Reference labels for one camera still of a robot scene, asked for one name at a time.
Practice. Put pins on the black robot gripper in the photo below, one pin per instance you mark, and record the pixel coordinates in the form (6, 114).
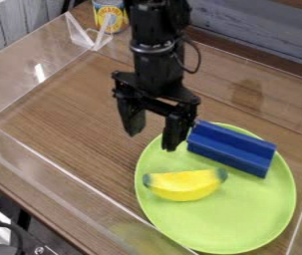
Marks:
(153, 88)

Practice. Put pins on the yellow toy banana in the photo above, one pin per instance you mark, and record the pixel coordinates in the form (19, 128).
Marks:
(186, 185)

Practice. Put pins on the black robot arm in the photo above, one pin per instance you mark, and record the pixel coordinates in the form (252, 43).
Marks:
(158, 22)

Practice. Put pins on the blue foam block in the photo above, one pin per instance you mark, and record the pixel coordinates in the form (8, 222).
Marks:
(232, 148)

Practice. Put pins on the yellow labelled tin can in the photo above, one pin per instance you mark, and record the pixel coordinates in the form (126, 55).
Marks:
(111, 10)

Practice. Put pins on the black device with knob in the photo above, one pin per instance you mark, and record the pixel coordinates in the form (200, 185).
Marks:
(40, 243)

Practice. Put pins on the clear acrylic enclosure wall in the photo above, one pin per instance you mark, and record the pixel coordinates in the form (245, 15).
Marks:
(69, 159)

